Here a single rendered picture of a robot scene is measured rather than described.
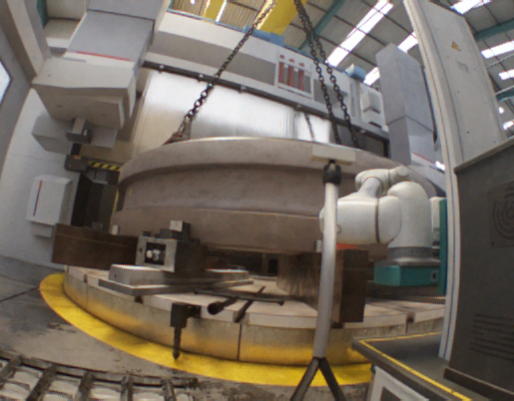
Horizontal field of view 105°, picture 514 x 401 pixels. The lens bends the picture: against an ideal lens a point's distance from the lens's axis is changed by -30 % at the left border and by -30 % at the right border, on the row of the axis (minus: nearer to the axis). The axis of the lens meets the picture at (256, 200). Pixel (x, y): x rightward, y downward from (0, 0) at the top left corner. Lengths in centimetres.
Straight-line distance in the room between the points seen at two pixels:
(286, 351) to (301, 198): 124
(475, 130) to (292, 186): 162
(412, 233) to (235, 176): 176
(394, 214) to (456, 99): 47
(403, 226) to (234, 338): 112
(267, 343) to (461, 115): 143
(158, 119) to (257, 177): 334
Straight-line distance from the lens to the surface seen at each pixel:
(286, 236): 208
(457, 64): 123
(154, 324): 184
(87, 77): 359
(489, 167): 68
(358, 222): 91
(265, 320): 157
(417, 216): 90
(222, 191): 237
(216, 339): 167
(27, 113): 597
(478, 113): 114
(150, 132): 524
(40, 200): 486
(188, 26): 864
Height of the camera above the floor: 59
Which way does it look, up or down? 12 degrees up
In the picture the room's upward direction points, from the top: 5 degrees clockwise
